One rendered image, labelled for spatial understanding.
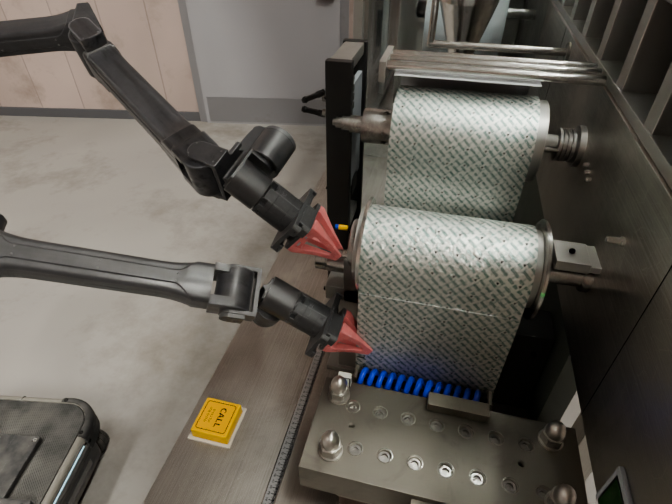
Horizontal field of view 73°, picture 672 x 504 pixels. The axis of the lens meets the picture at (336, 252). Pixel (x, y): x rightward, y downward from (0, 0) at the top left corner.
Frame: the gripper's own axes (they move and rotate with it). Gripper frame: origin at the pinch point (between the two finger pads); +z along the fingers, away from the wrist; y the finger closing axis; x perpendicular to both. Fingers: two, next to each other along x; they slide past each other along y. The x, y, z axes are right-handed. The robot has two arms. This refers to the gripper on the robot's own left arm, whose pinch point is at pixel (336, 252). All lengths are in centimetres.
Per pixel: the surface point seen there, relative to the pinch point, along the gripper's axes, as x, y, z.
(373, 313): -0.4, 5.9, 9.7
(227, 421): -34.3, 15.7, 6.3
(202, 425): -36.9, 17.4, 3.1
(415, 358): -2.4, 6.3, 21.1
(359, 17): 0, -98, -17
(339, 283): -7.5, -2.8, 6.2
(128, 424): -153, -21, 10
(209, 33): -152, -310, -94
